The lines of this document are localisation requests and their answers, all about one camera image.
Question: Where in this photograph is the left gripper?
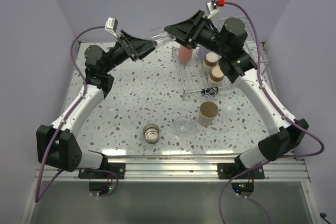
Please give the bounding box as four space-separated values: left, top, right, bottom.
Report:
102 30 156 73

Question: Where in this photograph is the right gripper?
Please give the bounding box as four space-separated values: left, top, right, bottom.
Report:
165 10 229 57

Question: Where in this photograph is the pink plastic cup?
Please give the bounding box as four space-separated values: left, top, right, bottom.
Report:
178 46 193 63

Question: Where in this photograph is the small clear glass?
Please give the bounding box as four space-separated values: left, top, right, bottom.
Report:
149 27 176 48

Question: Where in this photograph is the lavender plastic cup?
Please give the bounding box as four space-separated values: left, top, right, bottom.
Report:
197 46 209 59

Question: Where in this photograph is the steel cup with cork band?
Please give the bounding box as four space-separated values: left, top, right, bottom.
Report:
203 52 219 73

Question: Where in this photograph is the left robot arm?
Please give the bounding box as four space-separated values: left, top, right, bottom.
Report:
36 30 157 178

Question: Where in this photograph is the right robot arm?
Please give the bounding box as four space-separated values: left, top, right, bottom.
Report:
164 10 308 178

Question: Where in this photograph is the beige plastic cup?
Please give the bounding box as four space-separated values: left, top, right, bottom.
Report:
198 101 219 127

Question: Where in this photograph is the large clear glass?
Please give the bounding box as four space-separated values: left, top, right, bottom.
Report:
174 116 193 141

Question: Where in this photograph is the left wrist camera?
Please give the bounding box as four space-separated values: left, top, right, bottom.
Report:
104 17 118 38

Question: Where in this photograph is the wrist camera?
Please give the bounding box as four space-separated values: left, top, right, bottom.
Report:
104 17 118 38
206 0 226 19

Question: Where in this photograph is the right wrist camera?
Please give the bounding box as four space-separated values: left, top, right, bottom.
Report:
206 0 226 19

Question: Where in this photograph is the white wire dish rack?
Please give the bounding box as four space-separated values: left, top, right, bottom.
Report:
172 16 271 101

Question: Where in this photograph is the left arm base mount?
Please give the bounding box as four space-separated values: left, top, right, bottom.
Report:
78 163 125 197

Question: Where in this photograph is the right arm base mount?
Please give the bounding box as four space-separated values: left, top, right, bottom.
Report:
217 163 265 197

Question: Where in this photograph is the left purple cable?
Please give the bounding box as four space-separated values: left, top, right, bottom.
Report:
34 26 107 203

